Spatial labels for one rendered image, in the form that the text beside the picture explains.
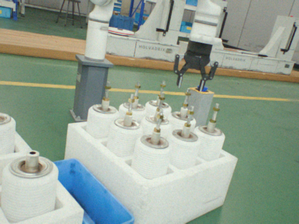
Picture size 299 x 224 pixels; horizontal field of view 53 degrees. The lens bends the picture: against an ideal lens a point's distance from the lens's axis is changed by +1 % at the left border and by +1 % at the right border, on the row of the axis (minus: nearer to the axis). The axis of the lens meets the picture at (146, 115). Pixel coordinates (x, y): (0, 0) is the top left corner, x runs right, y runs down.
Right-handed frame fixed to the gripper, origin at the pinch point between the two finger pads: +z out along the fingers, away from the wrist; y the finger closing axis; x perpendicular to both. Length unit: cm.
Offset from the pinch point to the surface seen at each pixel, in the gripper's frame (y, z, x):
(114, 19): 67, 6, -445
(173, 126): 2.8, 13.6, 3.8
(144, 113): 12.8, 11.7, 1.4
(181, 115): 0.5, 10.1, 1.0
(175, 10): -13, -24, -235
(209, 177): -8.0, 21.7, 18.8
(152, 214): 7.9, 27.0, 32.4
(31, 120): 60, 36, -32
